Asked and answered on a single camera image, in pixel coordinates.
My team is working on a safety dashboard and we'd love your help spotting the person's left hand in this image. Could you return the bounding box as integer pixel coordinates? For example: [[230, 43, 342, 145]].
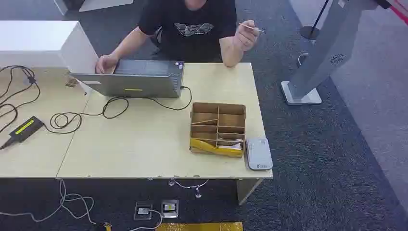
[[234, 19, 259, 52]]

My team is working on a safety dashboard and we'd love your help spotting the person's right hand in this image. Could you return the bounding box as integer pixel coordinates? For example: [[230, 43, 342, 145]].
[[95, 54, 119, 75]]

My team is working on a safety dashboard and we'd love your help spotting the pale card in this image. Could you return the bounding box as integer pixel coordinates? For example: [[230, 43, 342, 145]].
[[238, 23, 266, 34]]

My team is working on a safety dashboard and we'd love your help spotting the grey laptop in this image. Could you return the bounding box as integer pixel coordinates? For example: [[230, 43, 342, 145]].
[[69, 59, 186, 99]]

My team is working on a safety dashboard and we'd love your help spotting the person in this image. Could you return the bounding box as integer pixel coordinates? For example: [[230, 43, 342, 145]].
[[95, 0, 260, 75]]

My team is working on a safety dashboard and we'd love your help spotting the white furniture panel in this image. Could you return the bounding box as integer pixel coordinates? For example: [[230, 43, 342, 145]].
[[53, 0, 135, 16]]

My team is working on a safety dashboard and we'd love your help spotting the white cabinet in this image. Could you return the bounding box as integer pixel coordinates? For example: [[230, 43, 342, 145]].
[[0, 20, 99, 75]]

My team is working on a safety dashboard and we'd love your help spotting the grey kiosk stand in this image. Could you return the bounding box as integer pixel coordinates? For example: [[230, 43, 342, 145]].
[[281, 0, 380, 106]]

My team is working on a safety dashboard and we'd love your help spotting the wooden divided card box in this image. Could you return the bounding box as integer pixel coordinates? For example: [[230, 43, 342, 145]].
[[190, 102, 247, 158]]

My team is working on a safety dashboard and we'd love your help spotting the black power adapter yellow label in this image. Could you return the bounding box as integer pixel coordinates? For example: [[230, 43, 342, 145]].
[[9, 116, 45, 143]]

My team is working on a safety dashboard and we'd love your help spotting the white cards stack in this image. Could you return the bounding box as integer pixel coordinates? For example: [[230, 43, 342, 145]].
[[218, 142, 243, 151]]

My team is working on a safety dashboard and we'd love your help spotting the grey card reader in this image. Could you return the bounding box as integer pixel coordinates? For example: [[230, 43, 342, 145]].
[[245, 137, 273, 171]]

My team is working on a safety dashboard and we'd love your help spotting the dark floor socket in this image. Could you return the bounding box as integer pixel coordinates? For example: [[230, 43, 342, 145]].
[[134, 201, 153, 221]]

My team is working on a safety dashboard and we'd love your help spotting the pale desk leg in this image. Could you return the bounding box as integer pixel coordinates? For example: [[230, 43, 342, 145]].
[[236, 178, 264, 205]]

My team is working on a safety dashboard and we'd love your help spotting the red barrier belt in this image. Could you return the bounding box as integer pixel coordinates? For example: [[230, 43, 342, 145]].
[[387, 0, 408, 26]]

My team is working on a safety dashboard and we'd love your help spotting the silver floor socket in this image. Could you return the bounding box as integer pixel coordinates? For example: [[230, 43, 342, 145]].
[[160, 199, 179, 219]]

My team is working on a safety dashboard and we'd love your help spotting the metal under-desk hook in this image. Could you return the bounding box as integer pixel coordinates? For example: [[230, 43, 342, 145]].
[[168, 178, 209, 199]]

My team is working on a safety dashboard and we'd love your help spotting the yellow floor tape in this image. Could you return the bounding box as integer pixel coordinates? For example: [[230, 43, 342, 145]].
[[155, 221, 243, 231]]

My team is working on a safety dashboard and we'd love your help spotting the black laptop power cable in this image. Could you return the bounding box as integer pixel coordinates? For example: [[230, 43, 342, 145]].
[[43, 85, 193, 135]]

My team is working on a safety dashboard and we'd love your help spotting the white cable by stand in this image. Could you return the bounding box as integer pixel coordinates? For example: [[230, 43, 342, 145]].
[[297, 52, 309, 68]]

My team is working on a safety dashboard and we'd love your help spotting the black stanchion post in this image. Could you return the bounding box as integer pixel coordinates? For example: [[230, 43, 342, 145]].
[[299, 0, 331, 40]]

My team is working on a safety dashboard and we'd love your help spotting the black looped cable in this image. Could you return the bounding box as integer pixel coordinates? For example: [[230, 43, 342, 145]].
[[0, 65, 41, 135]]

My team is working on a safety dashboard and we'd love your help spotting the black adapter mains cable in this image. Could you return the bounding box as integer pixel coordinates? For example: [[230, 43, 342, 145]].
[[0, 137, 14, 151]]

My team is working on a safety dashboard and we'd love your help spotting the long white floor cable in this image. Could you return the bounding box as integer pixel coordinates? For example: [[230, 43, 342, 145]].
[[0, 178, 96, 225]]

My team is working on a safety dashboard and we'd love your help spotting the white socket cable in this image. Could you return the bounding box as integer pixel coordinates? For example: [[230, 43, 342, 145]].
[[127, 208, 163, 231]]

